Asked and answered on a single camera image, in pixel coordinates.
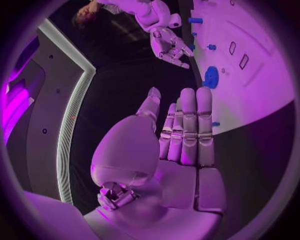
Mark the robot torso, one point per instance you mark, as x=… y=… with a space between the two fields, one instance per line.
x=54 y=78

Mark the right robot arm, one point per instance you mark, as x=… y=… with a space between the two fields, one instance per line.
x=147 y=13

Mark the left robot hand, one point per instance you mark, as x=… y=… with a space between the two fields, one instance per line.
x=140 y=153

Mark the small blue block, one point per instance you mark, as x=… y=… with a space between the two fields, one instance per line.
x=206 y=84

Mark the white task board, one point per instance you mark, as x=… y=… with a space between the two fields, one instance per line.
x=246 y=56

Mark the person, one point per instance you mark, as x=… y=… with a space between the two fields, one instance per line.
x=86 y=15

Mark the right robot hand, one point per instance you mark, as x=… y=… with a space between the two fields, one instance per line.
x=164 y=46

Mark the long blue peg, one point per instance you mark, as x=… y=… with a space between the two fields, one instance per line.
x=195 y=20

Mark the blue gear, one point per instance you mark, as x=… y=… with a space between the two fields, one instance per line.
x=211 y=76

